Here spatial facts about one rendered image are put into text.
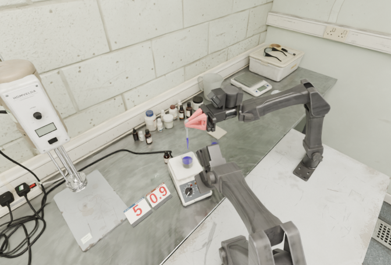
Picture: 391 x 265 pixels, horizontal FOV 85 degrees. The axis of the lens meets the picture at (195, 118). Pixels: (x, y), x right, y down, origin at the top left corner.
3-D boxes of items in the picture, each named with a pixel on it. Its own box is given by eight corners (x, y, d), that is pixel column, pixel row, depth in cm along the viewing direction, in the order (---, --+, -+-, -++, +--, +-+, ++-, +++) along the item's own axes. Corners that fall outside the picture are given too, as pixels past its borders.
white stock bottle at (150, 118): (148, 132, 121) (145, 117, 114) (145, 125, 126) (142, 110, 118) (159, 129, 123) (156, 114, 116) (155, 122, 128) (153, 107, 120)
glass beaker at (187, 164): (188, 158, 96) (188, 146, 91) (196, 165, 93) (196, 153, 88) (177, 165, 93) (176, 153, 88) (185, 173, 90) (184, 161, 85)
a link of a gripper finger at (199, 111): (189, 124, 72) (213, 117, 75) (181, 112, 77) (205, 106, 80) (189, 139, 76) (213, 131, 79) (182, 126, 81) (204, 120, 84)
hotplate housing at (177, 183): (212, 196, 91) (213, 185, 86) (183, 208, 87) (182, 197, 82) (191, 158, 107) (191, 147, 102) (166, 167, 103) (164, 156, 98)
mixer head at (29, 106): (81, 147, 62) (43, 72, 47) (41, 169, 56) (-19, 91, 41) (63, 124, 70) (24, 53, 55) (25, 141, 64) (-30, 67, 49)
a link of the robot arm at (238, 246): (219, 239, 68) (263, 265, 38) (238, 233, 70) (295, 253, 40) (225, 262, 66) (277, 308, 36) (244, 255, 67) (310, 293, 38)
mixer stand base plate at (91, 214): (132, 213, 85) (132, 212, 85) (83, 253, 75) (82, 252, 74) (98, 169, 102) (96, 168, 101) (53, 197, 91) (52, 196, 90)
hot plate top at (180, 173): (203, 171, 91) (203, 170, 91) (177, 181, 88) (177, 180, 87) (192, 151, 100) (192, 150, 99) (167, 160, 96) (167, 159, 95)
